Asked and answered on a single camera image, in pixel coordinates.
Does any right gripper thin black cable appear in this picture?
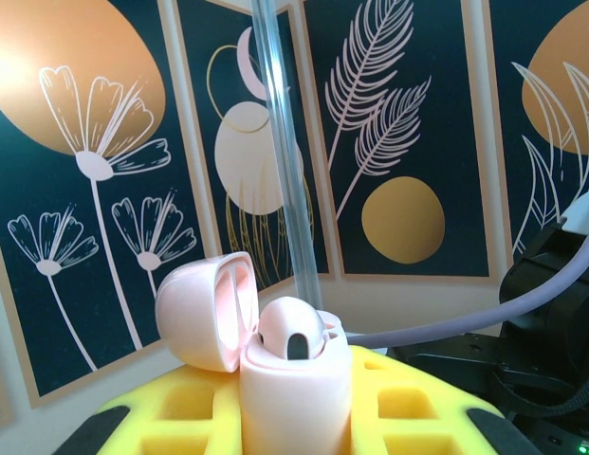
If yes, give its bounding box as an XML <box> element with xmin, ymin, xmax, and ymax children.
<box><xmin>492</xmin><ymin>373</ymin><xmax>589</xmax><ymax>423</ymax></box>

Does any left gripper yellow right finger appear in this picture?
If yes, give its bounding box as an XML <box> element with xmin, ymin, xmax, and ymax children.
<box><xmin>348</xmin><ymin>346</ymin><xmax>546</xmax><ymax>455</ymax></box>

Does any clear vertical tube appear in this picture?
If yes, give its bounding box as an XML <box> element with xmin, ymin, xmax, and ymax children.
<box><xmin>250</xmin><ymin>0</ymin><xmax>323</xmax><ymax>309</ymax></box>

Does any pink earbud charging case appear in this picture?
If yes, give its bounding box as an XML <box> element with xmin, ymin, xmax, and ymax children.
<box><xmin>155</xmin><ymin>250</ymin><xmax>355</xmax><ymax>455</ymax></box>

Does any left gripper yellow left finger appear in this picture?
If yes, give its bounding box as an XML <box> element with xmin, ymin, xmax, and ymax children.
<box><xmin>51</xmin><ymin>364</ymin><xmax>246</xmax><ymax>455</ymax></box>

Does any pink wireless earbud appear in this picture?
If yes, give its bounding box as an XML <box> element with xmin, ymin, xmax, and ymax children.
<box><xmin>255</xmin><ymin>296</ymin><xmax>331</xmax><ymax>361</ymax></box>

